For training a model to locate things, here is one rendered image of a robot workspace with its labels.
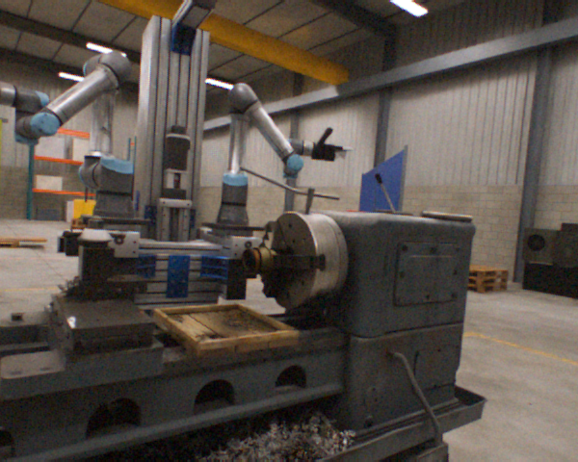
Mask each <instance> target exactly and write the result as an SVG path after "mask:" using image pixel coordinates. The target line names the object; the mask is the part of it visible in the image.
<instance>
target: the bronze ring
mask: <svg viewBox="0 0 578 462"><path fill-rule="evenodd" d="M273 255H276V253H275V252H274V251H272V250H271V249H270V248H269V247H268V246H266V245H263V246H261V247H254V248H253V249H246V250H245V251H244V253H243V256H242V266H243V269H244V271H245V273H247V274H255V275H259V274H262V275H264V276H266V275H269V273H270V272H271V270H274V269H275V268H273Z"/></svg>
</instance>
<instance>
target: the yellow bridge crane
mask: <svg viewBox="0 0 578 462"><path fill-rule="evenodd" d="M98 1H101V2H104V3H107V4H110V5H112V6H115V7H118V8H121V9H124V10H126V11H129V12H131V13H136V14H138V15H139V16H141V17H144V18H147V19H151V17H152V16H153V15H154V14H155V15H158V16H161V17H164V18H167V19H170V20H173V18H174V17H175V15H176V14H177V12H178V11H179V9H180V8H181V6H182V5H183V3H184V1H182V0H98ZM199 29H202V30H206V31H209V32H210V36H209V40H210V41H213V42H215V43H217V44H220V45H223V46H226V47H228V48H231V49H234V50H237V51H240V52H243V53H245V54H248V55H251V56H253V57H255V58H257V59H260V60H263V61H266V62H269V63H272V64H276V65H279V66H282V67H285V68H287V69H290V70H293V71H296V72H299V73H301V74H303V75H306V76H309V77H312V78H315V79H317V80H320V81H323V82H326V83H329V84H332V85H334V86H337V85H340V84H344V83H347V82H348V80H349V68H348V67H345V66H344V65H341V64H337V63H335V62H332V61H330V60H327V59H325V58H322V57H320V56H317V55H315V54H312V53H310V52H307V51H305V50H302V49H300V48H298V47H296V46H293V45H291V44H288V43H286V42H284V41H281V40H279V39H276V38H272V37H270V36H267V35H265V34H262V33H260V32H257V31H255V30H252V29H251V28H249V27H247V26H244V25H242V24H239V23H237V22H234V21H232V20H229V19H227V18H224V17H222V16H219V15H217V14H215V13H211V14H210V15H209V17H208V18H207V19H206V20H205V21H204V22H203V24H202V25H201V26H200V27H199Z"/></svg>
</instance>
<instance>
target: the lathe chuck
mask: <svg viewBox="0 0 578 462"><path fill-rule="evenodd" d="M309 214H310V215H306V214H303V213H300V212H285V213H282V214H281V215H279V216H278V220H279V224H280V227H281V231H282V234H283V237H284V241H285V243H286V246H290V247H291V248H292V249H293V250H292V251H290V252H289V253H287V254H283V253H282V254H277V255H304V256H321V255H320V254H323V257H324V269H322V271H320V270H319V269H290V270H291V271H292V272H291V273H290V274H286V275H285V276H284V279H283V282H282V285H281V286H280V289H279V292H278V294H277V297H276V303H277V304H278V305H279V306H281V307H283V308H286V309H298V308H308V307H316V306H319V305H321V304H323V303H324V302H325V301H326V300H327V299H328V298H329V297H330V295H331V294H332V292H333V290H334V288H335V286H336V283H337V280H338V276H339V271H340V251H339V245H338V241H337V239H336V236H335V233H334V231H333V229H332V227H331V226H330V224H329V223H328V222H327V221H326V220H325V219H324V218H323V217H321V216H319V215H317V214H311V213H309ZM319 294H322V295H323V296H322V298H320V299H318V300H313V298H314V297H315V296H316V295H319Z"/></svg>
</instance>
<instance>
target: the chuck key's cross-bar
mask: <svg viewBox="0 0 578 462"><path fill-rule="evenodd" d="M240 169H243V170H245V171H247V172H249V173H252V174H254V175H256V176H258V177H261V178H263V179H265V180H267V181H269V182H271V183H273V184H275V185H278V186H280V187H282V188H284V189H286V190H288V191H290V192H293V193H298V194H304V195H308V192H305V191H299V190H296V189H293V188H291V187H289V186H287V185H284V184H282V183H280V182H278V181H276V180H274V179H272V178H270V177H268V176H266V175H264V174H262V173H260V172H257V171H255V170H253V169H248V168H246V167H243V166H240ZM313 196H318V197H324V198H331V199H337V200H339V199H340V196H337V195H330V194H323V193H317V192H315V193H314V194H313Z"/></svg>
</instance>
